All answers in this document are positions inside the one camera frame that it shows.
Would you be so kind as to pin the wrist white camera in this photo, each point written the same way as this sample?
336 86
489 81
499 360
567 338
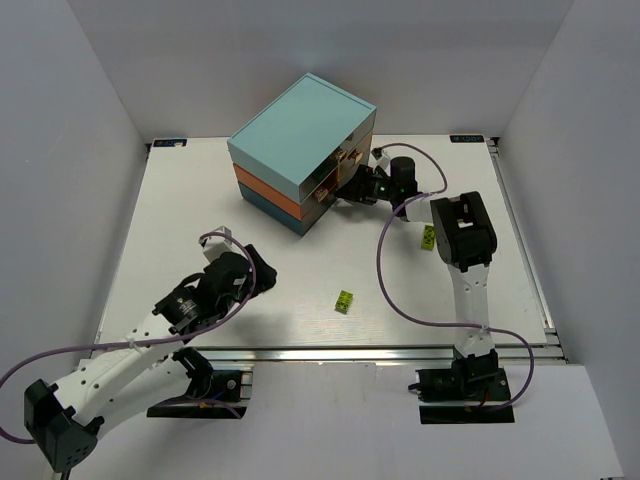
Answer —
215 243
381 159

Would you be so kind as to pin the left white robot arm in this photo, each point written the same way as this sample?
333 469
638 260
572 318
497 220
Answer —
66 419

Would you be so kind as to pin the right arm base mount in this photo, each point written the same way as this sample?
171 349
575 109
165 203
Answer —
473 390

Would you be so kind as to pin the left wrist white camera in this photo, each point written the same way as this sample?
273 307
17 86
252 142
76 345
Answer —
215 243

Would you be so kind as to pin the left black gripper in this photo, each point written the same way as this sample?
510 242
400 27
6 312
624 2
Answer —
255 270

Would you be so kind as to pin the lime patterned lego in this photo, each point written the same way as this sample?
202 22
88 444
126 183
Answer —
344 302

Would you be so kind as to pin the teal orange drawer cabinet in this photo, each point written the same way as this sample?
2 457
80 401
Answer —
291 157

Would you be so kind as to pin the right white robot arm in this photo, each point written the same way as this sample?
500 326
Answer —
464 236

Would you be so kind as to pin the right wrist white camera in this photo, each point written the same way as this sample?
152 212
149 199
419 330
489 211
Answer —
381 159

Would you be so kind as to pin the blue label sticker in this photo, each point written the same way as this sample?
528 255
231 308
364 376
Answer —
169 143
466 138

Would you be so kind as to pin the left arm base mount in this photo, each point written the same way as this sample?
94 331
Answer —
211 392

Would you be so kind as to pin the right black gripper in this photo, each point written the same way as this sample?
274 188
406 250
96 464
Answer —
358 186

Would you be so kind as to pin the lime 2x3 lego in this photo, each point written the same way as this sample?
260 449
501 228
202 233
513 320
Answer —
428 241

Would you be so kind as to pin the right blue label sticker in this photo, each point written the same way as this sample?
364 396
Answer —
466 138

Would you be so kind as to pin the left blue label sticker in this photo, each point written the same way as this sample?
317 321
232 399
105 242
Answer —
169 143

